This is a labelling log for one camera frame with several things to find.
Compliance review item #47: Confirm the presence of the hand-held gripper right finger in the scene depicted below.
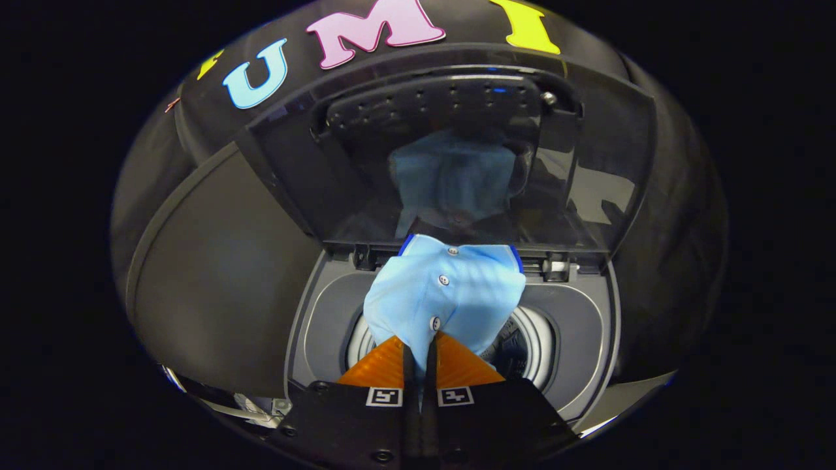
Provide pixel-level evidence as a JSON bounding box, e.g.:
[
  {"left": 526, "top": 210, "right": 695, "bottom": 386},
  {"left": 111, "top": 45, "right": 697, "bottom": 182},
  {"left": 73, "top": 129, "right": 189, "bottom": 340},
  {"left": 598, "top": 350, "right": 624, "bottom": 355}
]
[{"left": 421, "top": 332, "right": 579, "bottom": 467}]

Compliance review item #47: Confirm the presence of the grey washing machine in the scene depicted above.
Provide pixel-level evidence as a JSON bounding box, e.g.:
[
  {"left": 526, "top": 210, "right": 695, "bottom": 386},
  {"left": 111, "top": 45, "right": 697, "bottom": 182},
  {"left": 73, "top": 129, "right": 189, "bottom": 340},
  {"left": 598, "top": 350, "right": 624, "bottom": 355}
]
[{"left": 284, "top": 247, "right": 621, "bottom": 426}]

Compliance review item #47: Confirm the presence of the dark glass washing machine lid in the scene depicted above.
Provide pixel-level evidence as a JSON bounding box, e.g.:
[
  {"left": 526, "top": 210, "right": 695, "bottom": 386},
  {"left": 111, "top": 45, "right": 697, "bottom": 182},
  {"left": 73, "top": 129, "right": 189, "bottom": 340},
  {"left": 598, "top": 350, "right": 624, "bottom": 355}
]
[{"left": 238, "top": 42, "right": 657, "bottom": 257}]

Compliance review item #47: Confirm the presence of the light blue polo shirt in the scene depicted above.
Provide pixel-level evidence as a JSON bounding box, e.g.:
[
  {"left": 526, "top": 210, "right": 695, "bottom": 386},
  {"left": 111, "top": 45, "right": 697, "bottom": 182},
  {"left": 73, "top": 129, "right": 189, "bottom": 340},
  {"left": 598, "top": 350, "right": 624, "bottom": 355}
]
[{"left": 362, "top": 234, "right": 527, "bottom": 374}]

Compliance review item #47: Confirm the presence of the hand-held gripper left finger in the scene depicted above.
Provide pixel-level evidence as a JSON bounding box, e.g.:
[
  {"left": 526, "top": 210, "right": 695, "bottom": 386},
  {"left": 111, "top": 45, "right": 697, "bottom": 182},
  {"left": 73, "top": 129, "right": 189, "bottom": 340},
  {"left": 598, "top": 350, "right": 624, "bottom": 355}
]
[{"left": 271, "top": 334, "right": 419, "bottom": 467}]

